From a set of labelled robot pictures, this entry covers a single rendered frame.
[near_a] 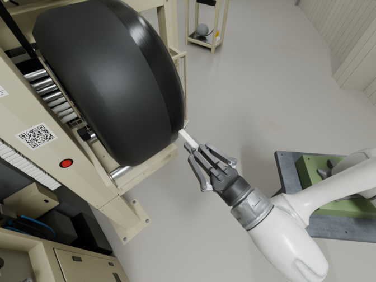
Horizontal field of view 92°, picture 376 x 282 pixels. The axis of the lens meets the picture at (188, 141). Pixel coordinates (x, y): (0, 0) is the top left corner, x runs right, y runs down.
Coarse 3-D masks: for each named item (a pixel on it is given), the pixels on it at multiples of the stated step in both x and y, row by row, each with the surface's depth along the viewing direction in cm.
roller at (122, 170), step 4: (116, 168) 82; (120, 168) 81; (124, 168) 82; (128, 168) 83; (132, 168) 84; (112, 172) 80; (116, 172) 80; (120, 172) 81; (124, 172) 82; (112, 176) 80; (116, 176) 80; (120, 176) 82
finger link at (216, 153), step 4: (208, 144) 50; (208, 148) 52; (212, 148) 50; (216, 148) 50; (212, 152) 51; (216, 152) 50; (220, 152) 50; (216, 156) 51; (220, 156) 50; (224, 156) 49; (228, 156) 49; (220, 160) 51; (224, 160) 50; (228, 160) 49; (232, 160) 49; (236, 160) 49
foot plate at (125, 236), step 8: (136, 200) 164; (136, 208) 160; (144, 216) 156; (112, 224) 152; (136, 224) 152; (144, 224) 152; (120, 232) 149; (128, 232) 149; (136, 232) 149; (128, 240) 145
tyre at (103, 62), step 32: (96, 0) 53; (32, 32) 50; (64, 32) 44; (96, 32) 45; (128, 32) 48; (64, 64) 44; (96, 64) 44; (128, 64) 47; (160, 64) 51; (96, 96) 44; (128, 96) 48; (160, 96) 53; (96, 128) 51; (128, 128) 50; (160, 128) 58; (128, 160) 61
